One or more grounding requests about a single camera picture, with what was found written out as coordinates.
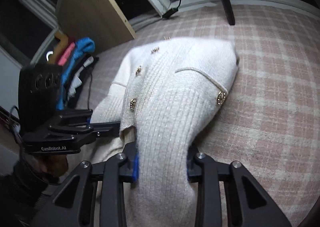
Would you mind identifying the cream ribbed knit sweater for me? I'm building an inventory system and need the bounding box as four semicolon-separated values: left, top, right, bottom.
82;38;239;226

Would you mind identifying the person left hand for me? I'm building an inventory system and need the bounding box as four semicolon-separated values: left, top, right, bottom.
32;154;68;178

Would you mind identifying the navy folded garment bottom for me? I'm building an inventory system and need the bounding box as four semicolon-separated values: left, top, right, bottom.
65;53;99;109

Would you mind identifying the white folded garment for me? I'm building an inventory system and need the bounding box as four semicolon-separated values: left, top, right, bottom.
65;55;94;100

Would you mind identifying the red jacket on pile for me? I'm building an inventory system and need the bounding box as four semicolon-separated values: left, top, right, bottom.
57;42;75;66

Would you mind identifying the pink plaid woven mat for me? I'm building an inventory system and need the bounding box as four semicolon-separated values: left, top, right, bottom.
90;5;319;226

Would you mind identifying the large light wooden board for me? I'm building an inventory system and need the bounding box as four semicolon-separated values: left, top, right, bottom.
55;0;136;53

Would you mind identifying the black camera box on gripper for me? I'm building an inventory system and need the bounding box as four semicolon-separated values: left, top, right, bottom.
18;64;62;133

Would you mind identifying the black inline cable switch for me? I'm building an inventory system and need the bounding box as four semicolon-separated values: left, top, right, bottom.
162;8;178;19

